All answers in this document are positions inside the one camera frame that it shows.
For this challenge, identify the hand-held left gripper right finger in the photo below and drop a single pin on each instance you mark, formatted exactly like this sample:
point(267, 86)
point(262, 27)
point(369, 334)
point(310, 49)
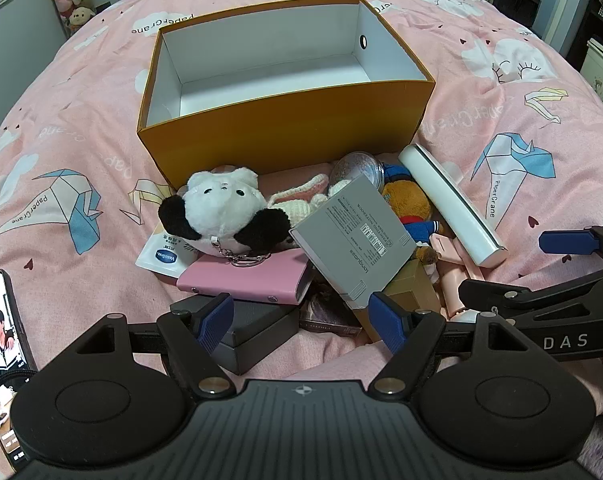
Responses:
point(389, 322)

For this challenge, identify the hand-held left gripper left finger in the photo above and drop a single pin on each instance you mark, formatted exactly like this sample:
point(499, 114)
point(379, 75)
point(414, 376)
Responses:
point(214, 322)

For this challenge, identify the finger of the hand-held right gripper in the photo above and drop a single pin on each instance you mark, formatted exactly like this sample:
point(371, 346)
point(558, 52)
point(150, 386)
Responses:
point(481, 292)
point(566, 242)

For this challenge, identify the pink doll figure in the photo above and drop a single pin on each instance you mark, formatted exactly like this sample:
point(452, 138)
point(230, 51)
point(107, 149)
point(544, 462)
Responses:
point(451, 270)

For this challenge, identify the black square box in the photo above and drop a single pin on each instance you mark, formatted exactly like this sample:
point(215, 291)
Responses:
point(261, 330)

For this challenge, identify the pink card holder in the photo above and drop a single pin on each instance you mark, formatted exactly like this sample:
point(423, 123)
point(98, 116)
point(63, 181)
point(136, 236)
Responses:
point(246, 277)

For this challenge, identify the grey box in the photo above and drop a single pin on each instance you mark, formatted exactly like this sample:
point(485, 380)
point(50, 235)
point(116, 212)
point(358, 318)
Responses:
point(351, 240)

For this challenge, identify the brown bear plush blue outfit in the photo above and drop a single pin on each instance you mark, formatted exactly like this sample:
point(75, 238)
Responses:
point(406, 200)

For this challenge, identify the orange cardboard box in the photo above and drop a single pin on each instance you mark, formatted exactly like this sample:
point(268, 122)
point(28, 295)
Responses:
point(281, 135)

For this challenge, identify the tan small box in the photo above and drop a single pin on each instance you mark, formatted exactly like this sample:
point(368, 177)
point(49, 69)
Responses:
point(411, 285)

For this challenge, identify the dark card pack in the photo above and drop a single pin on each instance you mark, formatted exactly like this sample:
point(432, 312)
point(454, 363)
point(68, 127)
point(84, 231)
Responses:
point(326, 310)

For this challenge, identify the white lotion tube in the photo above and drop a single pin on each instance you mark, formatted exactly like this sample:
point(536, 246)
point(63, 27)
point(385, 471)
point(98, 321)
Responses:
point(161, 256)

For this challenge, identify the white long case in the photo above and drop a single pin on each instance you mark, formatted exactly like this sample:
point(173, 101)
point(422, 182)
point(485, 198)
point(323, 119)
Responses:
point(451, 205)

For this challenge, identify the smartphone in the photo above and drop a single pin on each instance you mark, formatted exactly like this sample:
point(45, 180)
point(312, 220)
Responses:
point(1, 340)

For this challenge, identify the pink printed blanket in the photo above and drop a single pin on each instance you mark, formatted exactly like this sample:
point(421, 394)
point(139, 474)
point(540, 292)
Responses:
point(81, 110)

